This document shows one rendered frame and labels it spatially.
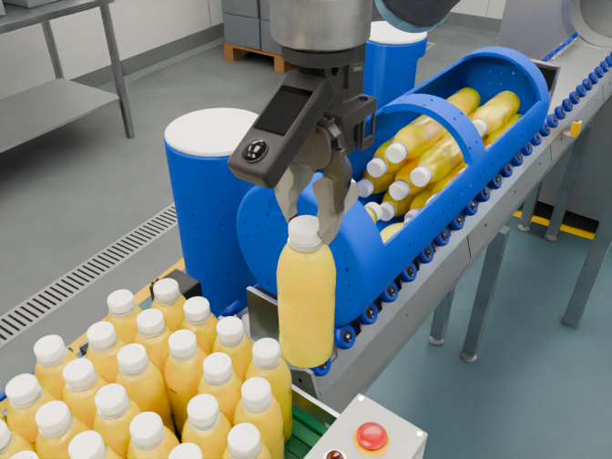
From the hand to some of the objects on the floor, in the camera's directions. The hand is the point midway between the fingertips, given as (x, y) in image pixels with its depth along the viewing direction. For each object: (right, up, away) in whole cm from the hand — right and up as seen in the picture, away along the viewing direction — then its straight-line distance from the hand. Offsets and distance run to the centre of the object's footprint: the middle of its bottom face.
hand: (306, 229), depth 61 cm
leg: (+64, -50, +158) cm, 178 cm away
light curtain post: (+112, -39, +173) cm, 210 cm away
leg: (+53, -45, +165) cm, 179 cm away
